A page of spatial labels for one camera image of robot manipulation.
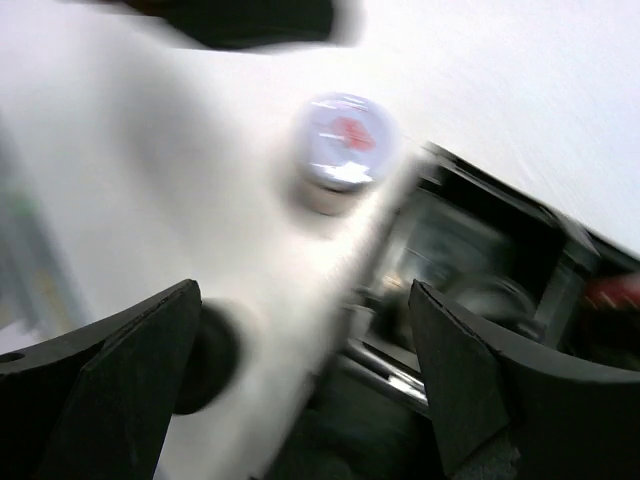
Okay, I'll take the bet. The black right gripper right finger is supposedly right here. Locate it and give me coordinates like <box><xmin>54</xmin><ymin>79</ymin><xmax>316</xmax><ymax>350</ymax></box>
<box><xmin>409</xmin><ymin>282</ymin><xmax>639</xmax><ymax>479</ymax></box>

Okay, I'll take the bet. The black four-compartment tray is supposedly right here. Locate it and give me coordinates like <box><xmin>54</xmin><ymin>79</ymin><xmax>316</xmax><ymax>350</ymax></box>
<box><xmin>266</xmin><ymin>145</ymin><xmax>639</xmax><ymax>479</ymax></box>

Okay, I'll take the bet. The small jar white lid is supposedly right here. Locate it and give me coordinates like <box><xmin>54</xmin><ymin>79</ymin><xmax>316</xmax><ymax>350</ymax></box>
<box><xmin>296</xmin><ymin>92</ymin><xmax>399</xmax><ymax>216</ymax></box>

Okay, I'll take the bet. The spice shaker black top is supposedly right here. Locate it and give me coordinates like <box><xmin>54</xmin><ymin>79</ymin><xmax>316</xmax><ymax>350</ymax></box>
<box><xmin>173</xmin><ymin>303</ymin><xmax>242</xmax><ymax>416</ymax></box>

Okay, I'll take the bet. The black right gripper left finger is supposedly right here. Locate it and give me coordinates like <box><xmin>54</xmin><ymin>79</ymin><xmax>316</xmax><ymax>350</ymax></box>
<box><xmin>1</xmin><ymin>280</ymin><xmax>201</xmax><ymax>479</ymax></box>

